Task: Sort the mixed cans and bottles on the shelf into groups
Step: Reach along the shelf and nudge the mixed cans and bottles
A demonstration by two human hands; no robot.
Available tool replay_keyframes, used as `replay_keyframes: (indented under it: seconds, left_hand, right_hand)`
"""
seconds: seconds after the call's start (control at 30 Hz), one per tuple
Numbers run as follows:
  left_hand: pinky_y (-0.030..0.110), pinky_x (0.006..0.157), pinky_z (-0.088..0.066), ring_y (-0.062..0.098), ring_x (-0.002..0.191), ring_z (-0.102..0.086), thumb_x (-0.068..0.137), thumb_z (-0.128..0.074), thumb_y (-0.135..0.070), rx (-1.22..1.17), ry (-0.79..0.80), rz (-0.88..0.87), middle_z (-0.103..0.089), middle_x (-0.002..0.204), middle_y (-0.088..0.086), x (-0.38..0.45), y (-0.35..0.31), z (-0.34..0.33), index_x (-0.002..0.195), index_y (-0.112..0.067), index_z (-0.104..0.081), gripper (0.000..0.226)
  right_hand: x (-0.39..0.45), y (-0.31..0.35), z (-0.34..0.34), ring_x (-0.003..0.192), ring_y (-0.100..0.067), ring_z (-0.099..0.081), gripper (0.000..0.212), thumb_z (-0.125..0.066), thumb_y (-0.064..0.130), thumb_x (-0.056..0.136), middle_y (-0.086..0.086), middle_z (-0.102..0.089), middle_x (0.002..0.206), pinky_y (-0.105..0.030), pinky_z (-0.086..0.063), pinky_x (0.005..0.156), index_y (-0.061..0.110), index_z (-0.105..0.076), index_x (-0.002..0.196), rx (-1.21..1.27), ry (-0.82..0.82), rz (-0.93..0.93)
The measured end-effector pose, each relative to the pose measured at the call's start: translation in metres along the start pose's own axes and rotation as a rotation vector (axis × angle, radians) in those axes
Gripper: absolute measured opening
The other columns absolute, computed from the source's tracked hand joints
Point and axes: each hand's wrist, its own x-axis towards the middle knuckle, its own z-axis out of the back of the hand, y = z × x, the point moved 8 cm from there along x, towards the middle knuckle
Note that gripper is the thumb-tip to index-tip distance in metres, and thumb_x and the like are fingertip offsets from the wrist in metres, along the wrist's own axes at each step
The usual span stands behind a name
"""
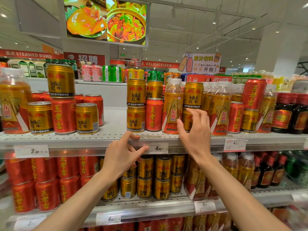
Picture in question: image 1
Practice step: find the person's right hand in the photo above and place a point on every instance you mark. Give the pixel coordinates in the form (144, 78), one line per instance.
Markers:
(198, 141)

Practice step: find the person's left hand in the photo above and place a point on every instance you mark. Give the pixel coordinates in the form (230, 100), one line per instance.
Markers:
(118, 158)

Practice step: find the person's left thumb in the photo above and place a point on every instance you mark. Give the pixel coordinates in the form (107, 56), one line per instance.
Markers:
(140, 152)

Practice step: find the person's right thumb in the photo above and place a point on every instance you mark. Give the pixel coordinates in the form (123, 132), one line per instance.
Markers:
(182, 131)

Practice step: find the gold energy drink can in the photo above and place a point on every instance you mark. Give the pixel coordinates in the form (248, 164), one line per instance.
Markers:
(61, 80)
(155, 90)
(136, 119)
(193, 95)
(186, 119)
(249, 121)
(40, 117)
(136, 92)
(87, 119)

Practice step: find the person's left forearm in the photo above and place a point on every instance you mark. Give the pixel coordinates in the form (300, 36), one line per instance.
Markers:
(79, 204)

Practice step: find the person's right forearm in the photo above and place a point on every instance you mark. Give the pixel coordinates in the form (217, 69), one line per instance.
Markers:
(231, 194)

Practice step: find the white price tag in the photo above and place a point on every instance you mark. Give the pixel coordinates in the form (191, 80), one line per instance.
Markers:
(235, 145)
(205, 206)
(158, 148)
(31, 151)
(28, 223)
(108, 218)
(300, 197)

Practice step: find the yellow energy drink bottle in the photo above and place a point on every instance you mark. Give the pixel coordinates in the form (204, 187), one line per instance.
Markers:
(220, 110)
(268, 110)
(13, 105)
(207, 98)
(172, 105)
(237, 92)

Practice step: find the stack of gold drink cans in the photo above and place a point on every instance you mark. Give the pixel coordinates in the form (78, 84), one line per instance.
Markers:
(154, 178)

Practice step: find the white perforated metal shelf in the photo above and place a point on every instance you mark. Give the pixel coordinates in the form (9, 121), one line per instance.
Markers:
(149, 208)
(115, 139)

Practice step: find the red soda carton box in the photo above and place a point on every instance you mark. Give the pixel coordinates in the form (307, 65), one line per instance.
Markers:
(209, 78)

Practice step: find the row of yellow drink bottles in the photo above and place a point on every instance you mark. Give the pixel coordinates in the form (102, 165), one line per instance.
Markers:
(231, 170)

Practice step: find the row of mixed colour cans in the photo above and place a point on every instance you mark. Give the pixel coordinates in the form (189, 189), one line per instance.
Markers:
(154, 75)

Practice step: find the white juice cartoon sign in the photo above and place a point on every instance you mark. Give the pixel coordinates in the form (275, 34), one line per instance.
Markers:
(202, 63)

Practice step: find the red deli banner sign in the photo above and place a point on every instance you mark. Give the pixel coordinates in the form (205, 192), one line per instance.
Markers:
(158, 64)

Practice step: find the white background shelf unit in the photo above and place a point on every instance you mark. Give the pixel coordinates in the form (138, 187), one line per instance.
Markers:
(101, 92)

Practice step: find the row of red gold cans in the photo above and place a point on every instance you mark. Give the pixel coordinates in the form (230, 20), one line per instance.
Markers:
(168, 224)

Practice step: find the tall red herbal tea can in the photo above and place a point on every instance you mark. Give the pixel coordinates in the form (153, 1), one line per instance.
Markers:
(253, 93)

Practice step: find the green drink can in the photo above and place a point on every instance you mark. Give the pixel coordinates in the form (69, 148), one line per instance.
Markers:
(117, 74)
(107, 73)

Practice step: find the pink drink can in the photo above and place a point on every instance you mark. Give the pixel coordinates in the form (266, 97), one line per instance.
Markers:
(97, 73)
(86, 72)

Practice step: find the row of dark labelled bottles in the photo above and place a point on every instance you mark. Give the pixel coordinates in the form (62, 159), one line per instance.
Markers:
(268, 172)

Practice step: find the row of pale drink bottles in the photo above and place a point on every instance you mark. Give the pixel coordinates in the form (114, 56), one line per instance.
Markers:
(264, 78)

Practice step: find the stack of red tea cans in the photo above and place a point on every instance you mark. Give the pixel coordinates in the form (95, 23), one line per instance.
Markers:
(45, 180)

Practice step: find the dark bottle with red label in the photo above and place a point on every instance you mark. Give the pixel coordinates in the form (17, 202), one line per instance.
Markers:
(299, 115)
(281, 115)

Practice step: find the red poster sign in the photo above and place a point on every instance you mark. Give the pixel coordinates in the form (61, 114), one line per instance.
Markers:
(85, 59)

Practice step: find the row of dark green bottles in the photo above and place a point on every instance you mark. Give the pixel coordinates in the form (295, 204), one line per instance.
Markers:
(69, 66)

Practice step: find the hanging food display screen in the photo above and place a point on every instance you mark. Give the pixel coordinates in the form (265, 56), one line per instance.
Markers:
(105, 20)

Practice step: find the row of drink cartons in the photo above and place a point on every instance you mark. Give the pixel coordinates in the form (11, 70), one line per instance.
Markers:
(27, 68)

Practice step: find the red bakery banner sign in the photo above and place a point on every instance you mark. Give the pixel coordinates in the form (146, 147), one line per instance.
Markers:
(28, 54)

